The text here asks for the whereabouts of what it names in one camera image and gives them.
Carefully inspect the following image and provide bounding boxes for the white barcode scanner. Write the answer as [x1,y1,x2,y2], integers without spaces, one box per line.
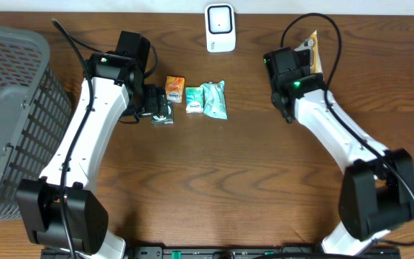
[204,3,236,53]

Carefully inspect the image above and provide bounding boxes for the grey plastic shopping basket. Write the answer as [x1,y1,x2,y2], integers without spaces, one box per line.
[0,26,72,220]

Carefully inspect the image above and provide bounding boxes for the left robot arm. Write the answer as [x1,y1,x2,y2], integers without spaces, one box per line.
[16,31,169,258]

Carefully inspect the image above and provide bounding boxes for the green tissue pack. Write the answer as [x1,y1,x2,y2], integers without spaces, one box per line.
[185,87,204,114]

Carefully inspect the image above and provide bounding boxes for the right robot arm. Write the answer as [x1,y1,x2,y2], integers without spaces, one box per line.
[263,47,414,255]

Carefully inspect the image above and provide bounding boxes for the mint green pouch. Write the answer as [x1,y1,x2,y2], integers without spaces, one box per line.
[201,81,228,119]

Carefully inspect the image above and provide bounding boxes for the cream snack bag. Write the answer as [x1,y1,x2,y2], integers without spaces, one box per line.
[294,30,323,79]

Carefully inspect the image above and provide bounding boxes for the orange tissue pack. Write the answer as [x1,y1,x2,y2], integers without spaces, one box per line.
[165,76,185,104]

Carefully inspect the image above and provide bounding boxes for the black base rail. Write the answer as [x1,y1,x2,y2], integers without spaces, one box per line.
[40,245,402,259]

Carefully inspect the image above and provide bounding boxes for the dark green round-logo packet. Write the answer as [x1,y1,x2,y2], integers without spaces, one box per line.
[152,101,174,125]

